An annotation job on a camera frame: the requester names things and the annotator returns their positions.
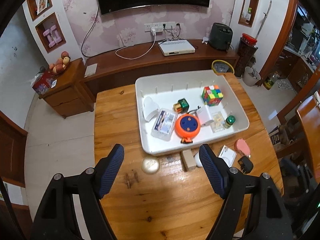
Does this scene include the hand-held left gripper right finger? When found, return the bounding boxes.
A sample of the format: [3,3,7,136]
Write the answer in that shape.
[198,143,293,240]

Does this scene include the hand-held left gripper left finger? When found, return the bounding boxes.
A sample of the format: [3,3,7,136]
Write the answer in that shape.
[30,143,125,240]

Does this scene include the white toy camera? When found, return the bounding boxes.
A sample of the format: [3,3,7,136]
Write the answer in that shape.
[217,145,237,167]

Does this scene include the small wooden block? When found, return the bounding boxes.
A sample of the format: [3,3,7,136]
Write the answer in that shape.
[181,150,196,172]

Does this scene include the black charger plug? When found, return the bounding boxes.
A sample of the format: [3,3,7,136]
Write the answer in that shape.
[237,156,253,174]

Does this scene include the pink oval case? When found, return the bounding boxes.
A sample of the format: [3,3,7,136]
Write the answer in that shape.
[234,139,251,157]

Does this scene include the beige ball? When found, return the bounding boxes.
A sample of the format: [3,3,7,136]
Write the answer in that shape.
[141,158,160,174]

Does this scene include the orange cable reel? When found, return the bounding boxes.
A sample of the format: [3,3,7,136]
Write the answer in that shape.
[174,113,201,144]

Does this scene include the small green glass bottle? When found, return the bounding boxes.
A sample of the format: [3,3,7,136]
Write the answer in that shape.
[224,115,236,129]

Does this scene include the white charger plug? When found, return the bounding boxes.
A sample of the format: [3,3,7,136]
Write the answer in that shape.
[196,105,214,128]

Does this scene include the white plastic tray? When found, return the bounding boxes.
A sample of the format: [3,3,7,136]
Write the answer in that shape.
[135,70,250,155]

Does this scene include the white plastic scraper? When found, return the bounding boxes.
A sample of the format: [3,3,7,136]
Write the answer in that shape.
[142,96,160,123]

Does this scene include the green perfume bottle gold cap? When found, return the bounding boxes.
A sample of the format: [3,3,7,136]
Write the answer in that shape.
[173,98,190,113]

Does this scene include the multicoloured puzzle cube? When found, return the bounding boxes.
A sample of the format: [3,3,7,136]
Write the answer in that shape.
[201,85,224,107]

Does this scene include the small clear yellowish packet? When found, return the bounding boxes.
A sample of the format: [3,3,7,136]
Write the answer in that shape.
[211,111,225,133]

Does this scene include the clear plastic labelled box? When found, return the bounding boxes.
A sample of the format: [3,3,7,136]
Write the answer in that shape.
[151,108,178,142]

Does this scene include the cardboard box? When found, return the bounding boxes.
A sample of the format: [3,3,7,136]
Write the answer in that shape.
[269,125,287,152]

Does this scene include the wooden side cabinet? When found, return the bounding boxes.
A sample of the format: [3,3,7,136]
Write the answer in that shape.
[39,57,97,119]

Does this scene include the wooden chair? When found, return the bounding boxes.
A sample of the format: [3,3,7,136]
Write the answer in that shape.
[276,94,320,185]

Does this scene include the white bucket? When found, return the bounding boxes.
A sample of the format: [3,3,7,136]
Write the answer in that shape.
[242,66,261,87]

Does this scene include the white paper sheet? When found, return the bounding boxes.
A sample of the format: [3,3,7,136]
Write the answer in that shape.
[84,64,98,78]

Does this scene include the yellow-rimmed trash bin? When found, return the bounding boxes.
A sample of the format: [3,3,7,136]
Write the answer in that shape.
[211,59,235,75]

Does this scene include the brown wooden door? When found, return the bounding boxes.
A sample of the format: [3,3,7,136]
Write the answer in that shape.
[0,111,28,188]

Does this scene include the yellow-labelled oil bottle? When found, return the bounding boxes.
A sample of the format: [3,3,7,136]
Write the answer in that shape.
[263,71,279,90]

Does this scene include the red tissue box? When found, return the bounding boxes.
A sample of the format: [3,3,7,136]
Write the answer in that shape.
[32,70,58,95]

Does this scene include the long wooden television cabinet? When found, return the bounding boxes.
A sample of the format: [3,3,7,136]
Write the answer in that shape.
[79,39,240,97]

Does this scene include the pile of peaches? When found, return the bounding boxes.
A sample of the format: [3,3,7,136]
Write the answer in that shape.
[49,51,71,74]

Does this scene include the dark jar with red lid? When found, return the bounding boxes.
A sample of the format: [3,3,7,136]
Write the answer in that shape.
[235,33,258,78]

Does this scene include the white set-top box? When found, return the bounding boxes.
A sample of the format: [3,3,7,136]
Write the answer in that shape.
[158,39,196,56]

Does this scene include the dark green air fryer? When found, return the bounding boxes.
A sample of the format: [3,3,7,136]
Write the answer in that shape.
[209,22,234,52]

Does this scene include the small bottles in niche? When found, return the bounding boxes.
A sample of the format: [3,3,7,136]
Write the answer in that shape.
[241,7,252,22]

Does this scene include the white charging cable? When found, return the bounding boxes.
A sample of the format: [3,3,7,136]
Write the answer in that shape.
[115,34,157,60]

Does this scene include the television power cable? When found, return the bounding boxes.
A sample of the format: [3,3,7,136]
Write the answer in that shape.
[81,5,100,57]

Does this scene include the black set-top box cables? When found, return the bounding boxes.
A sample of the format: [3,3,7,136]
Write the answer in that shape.
[162,24,183,42]

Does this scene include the white wall socket row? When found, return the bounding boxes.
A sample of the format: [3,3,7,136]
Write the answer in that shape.
[144,21,176,32]

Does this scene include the metal sword on wall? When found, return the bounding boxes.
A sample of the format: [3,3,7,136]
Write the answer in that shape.
[255,1,272,39]

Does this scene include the picture frame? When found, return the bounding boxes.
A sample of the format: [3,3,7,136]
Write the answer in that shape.
[35,0,50,15]

